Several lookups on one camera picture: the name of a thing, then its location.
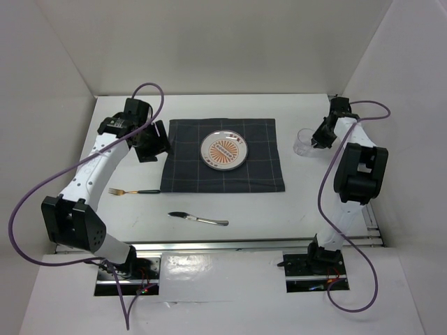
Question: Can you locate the dark checked cloth placemat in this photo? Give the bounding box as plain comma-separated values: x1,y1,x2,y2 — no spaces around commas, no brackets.
160,118,286,193

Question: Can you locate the clear drinking glass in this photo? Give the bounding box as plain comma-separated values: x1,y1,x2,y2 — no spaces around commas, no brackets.
293,128,314,157

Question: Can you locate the silver table knife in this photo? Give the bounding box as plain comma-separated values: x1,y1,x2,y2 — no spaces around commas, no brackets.
168,211,229,226

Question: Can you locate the aluminium right side rail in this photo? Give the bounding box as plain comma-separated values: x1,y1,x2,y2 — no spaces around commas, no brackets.
328,93,385,248

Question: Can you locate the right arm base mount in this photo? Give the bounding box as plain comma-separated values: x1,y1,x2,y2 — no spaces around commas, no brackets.
277,254,350,293

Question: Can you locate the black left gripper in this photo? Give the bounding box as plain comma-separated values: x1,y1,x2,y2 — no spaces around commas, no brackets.
132,119,173,163

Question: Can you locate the aluminium rail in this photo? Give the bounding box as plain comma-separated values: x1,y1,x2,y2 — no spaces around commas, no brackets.
54,238,315,255
328,93,385,248

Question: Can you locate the orange sunburst ceramic plate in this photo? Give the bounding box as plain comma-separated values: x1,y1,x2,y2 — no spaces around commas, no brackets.
200,130,249,171

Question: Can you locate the aluminium front rail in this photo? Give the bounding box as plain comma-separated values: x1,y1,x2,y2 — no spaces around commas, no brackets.
54,238,315,255

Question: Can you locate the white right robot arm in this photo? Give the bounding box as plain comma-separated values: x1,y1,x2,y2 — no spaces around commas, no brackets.
305,96,388,274

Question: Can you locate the gold fork black handle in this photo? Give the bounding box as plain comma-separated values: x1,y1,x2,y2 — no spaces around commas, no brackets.
108,188,161,196

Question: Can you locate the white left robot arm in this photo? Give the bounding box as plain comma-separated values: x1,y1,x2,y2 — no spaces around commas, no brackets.
41,98,170,278

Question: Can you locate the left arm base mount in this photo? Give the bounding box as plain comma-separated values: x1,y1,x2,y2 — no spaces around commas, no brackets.
94,253,162,297

